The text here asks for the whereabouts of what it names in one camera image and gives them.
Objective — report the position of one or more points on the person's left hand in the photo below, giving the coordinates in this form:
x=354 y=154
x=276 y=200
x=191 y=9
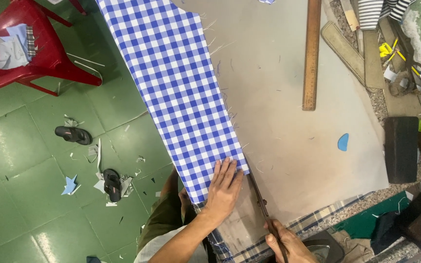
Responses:
x=223 y=193

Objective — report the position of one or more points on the blue tailor's chalk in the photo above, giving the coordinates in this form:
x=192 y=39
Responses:
x=343 y=142

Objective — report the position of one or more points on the dark tailor's shears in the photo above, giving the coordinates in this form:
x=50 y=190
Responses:
x=261 y=201

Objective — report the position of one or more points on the black cloth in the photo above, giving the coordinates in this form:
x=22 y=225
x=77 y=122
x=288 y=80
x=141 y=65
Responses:
x=387 y=230

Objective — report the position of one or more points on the person's right fingers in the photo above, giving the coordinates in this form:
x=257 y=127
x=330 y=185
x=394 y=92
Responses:
x=273 y=241

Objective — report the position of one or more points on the black sandal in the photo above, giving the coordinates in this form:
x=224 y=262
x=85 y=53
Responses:
x=111 y=185
x=72 y=135

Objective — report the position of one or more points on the short wooden stick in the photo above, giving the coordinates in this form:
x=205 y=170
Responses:
x=350 y=14

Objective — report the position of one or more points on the black rectangular block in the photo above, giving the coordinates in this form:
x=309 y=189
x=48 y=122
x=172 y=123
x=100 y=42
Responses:
x=401 y=149

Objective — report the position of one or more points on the person's right hand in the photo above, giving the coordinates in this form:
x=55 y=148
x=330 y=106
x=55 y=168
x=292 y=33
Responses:
x=291 y=246

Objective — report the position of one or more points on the beige straight pattern piece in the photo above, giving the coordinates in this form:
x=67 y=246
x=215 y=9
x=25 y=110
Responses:
x=373 y=60

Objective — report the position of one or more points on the small checked fabric scrap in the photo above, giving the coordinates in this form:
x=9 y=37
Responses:
x=267 y=1

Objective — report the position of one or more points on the grey table cover sheet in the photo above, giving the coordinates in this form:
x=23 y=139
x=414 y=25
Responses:
x=287 y=109

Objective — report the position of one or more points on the scattered white fabric scraps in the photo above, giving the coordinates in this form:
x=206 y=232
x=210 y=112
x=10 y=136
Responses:
x=122 y=182

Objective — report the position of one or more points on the person's white shirt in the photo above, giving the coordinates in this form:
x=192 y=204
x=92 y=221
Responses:
x=159 y=248

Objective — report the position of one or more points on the red plastic chair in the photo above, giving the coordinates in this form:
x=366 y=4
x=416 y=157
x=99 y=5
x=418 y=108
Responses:
x=53 y=54

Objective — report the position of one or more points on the black white striped fabric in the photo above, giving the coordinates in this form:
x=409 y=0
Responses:
x=378 y=11

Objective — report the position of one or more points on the white fabric strip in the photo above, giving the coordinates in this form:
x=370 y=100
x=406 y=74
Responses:
x=86 y=62

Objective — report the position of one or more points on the pile of pale fabric pieces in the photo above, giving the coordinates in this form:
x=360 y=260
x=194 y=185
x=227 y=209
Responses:
x=13 y=47

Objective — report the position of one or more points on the plaid underlay cloth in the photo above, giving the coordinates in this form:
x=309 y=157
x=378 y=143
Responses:
x=316 y=219

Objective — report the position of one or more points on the green cloth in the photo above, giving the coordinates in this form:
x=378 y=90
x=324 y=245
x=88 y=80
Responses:
x=369 y=217

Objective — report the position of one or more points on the long wooden ruler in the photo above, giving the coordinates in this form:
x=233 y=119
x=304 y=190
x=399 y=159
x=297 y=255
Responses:
x=312 y=54

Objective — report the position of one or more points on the blue white checked fabric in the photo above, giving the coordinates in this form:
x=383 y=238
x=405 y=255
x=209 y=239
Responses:
x=174 y=91

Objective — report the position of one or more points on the person's olive trousers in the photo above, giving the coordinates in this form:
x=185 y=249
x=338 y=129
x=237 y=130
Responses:
x=163 y=215

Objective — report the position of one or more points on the blue star-shaped fabric scrap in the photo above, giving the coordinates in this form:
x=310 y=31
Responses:
x=69 y=185

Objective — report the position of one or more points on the yellow measuring tape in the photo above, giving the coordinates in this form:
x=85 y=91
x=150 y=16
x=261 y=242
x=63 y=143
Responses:
x=391 y=53

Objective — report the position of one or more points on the dark clothes iron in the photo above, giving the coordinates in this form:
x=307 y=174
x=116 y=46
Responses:
x=323 y=246

